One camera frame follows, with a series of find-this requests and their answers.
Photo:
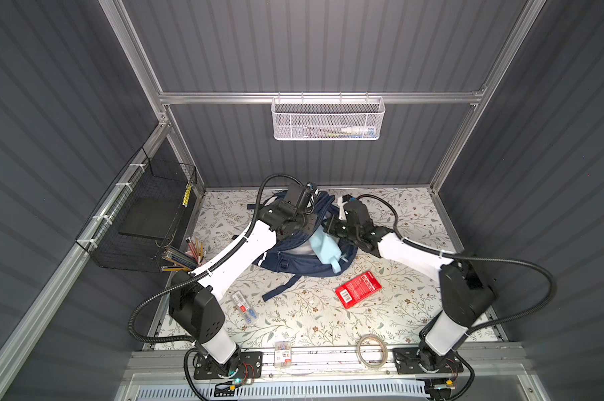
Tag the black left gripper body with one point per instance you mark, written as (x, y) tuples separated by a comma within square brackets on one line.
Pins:
[(304, 222)]

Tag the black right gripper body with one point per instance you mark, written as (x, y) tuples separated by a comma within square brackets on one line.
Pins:
[(341, 229)]

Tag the light teal pencil case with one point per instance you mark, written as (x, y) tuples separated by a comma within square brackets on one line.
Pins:
[(326, 249)]

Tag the navy blue student backpack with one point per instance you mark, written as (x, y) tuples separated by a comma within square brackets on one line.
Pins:
[(295, 257)]

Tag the red calculator package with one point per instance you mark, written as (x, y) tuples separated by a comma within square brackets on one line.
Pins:
[(357, 289)]

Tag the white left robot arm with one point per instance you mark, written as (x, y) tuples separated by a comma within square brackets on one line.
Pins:
[(194, 303)]

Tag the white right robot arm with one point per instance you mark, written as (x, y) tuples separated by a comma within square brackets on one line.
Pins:
[(464, 297)]

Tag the pink pencil cup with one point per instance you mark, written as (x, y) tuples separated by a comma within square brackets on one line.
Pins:
[(193, 261)]

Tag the clear tape roll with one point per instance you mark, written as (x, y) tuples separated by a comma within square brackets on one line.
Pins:
[(372, 351)]

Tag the small clear eraser box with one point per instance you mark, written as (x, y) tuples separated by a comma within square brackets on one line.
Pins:
[(282, 354)]

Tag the white wire mesh basket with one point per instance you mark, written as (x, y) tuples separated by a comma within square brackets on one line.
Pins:
[(327, 118)]

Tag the black wire mesh basket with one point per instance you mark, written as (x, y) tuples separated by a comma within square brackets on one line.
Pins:
[(146, 215)]

